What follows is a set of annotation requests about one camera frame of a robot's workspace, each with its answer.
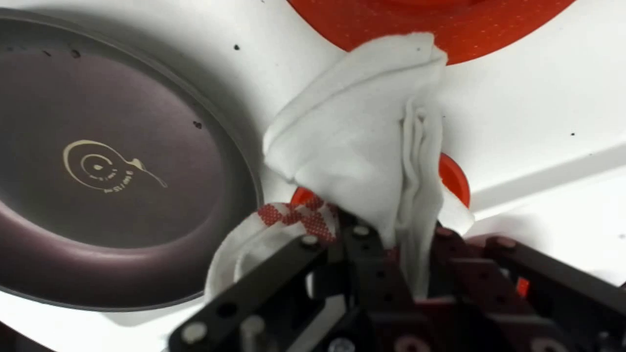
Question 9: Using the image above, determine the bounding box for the red plate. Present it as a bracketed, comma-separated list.
[286, 0, 579, 67]

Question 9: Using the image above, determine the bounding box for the black frying pan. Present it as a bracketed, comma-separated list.
[0, 9, 266, 312]

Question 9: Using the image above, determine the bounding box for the white towel with red print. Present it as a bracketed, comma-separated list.
[201, 32, 475, 306]

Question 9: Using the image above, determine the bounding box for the empty red bowl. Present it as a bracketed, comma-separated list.
[290, 153, 473, 218]

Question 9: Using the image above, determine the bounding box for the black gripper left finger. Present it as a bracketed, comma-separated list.
[166, 220, 419, 352]

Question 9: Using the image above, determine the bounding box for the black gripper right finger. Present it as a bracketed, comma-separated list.
[417, 226, 626, 352]

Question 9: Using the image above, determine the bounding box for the white plastic tray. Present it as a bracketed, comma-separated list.
[0, 0, 626, 329]

